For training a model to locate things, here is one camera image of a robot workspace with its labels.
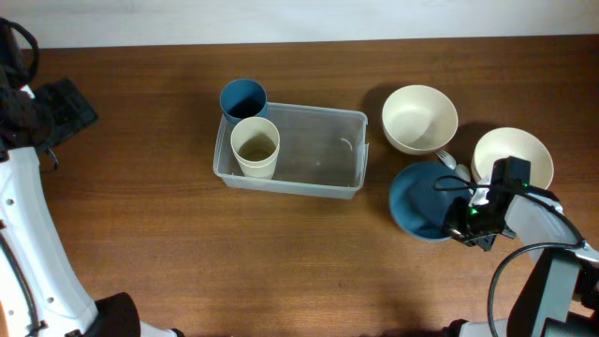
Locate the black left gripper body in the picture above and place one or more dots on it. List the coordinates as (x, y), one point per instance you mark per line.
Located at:
(69, 114)

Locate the clear plastic storage container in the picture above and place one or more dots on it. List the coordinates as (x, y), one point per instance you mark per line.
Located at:
(324, 153)

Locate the white plastic spoon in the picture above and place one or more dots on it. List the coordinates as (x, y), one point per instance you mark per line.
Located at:
(463, 172)

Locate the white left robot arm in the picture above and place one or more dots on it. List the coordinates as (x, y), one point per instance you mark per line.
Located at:
(40, 293)

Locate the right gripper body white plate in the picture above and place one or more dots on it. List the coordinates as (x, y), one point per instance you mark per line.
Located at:
(477, 226)

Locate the white plastic fork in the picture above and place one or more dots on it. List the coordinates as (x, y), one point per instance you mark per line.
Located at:
(447, 159)

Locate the cream bowl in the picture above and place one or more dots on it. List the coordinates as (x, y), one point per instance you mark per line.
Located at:
(419, 119)
(508, 141)

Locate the blue bowl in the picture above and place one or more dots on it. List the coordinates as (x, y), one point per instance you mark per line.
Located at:
(416, 207)

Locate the cream cup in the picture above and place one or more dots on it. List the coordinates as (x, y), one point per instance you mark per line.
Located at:
(256, 143)

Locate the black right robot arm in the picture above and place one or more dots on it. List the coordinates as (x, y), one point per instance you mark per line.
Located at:
(560, 297)

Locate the blue cup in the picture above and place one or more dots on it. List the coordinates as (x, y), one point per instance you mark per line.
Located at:
(242, 99)

